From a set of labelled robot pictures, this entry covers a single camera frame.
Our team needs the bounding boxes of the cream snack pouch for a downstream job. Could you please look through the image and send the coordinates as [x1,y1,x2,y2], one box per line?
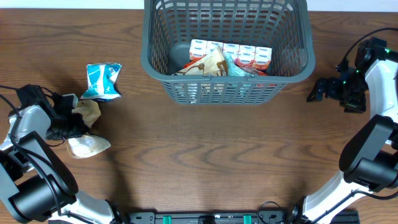
[67,100,111,159]

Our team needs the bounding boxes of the blue white snack packet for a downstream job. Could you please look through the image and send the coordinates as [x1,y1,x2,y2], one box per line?
[80,62,123,101]

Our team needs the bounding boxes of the multipack tissue packets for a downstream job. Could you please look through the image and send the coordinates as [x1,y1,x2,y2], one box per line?
[184,39,272,71]

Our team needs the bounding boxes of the mint green wipes pack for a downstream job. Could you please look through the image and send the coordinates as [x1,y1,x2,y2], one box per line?
[224,53,249,95]

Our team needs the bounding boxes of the brown beige snack pouch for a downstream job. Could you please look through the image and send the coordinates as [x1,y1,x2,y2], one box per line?
[174,47,228,77]

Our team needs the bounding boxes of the orange long biscuit pack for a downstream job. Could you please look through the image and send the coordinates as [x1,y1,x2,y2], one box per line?
[183,58,277,88]

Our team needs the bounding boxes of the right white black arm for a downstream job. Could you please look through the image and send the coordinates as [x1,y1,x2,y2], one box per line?
[284,37,397,223]

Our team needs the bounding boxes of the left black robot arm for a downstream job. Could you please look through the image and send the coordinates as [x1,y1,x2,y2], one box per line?
[1,84,129,223]

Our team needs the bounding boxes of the grey plastic basket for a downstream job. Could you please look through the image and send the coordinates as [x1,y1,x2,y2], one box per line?
[141,0,315,105]

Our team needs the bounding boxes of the right black cable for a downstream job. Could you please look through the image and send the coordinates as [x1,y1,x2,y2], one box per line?
[341,27,398,66]

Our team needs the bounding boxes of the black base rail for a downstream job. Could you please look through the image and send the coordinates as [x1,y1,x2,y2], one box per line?
[124,208,361,224]

